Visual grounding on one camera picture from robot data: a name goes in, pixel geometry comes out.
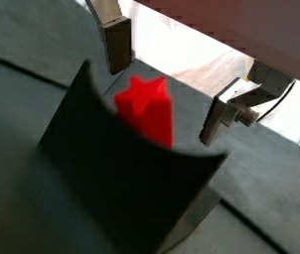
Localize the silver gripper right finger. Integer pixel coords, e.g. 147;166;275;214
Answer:
199;61;294;146

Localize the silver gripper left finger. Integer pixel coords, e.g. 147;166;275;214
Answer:
84;0;132;74

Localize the black curved fixture stand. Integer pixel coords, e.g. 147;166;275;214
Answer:
40;62;226;254

